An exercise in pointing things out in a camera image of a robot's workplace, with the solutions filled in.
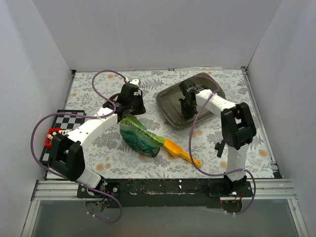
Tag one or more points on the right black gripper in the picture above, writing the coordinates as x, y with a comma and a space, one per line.
185, 104

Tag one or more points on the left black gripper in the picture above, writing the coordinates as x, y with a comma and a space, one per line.
138, 106

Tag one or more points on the grey litter box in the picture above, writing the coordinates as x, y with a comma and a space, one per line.
178, 103

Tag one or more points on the green litter bag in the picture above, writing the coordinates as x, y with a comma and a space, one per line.
139, 138

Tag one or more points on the yellow plastic scoop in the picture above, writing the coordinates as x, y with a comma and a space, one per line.
176, 151

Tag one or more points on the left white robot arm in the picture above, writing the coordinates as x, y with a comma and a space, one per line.
66, 155

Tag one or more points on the small black clip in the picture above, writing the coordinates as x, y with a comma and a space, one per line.
219, 147

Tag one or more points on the black white checkerboard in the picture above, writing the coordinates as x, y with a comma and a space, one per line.
67, 123

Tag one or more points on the red tray with pieces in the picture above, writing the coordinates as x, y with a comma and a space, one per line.
51, 133

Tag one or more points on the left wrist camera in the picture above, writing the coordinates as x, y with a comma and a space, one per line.
134, 84

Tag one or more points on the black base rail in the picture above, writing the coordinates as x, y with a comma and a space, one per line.
206, 192

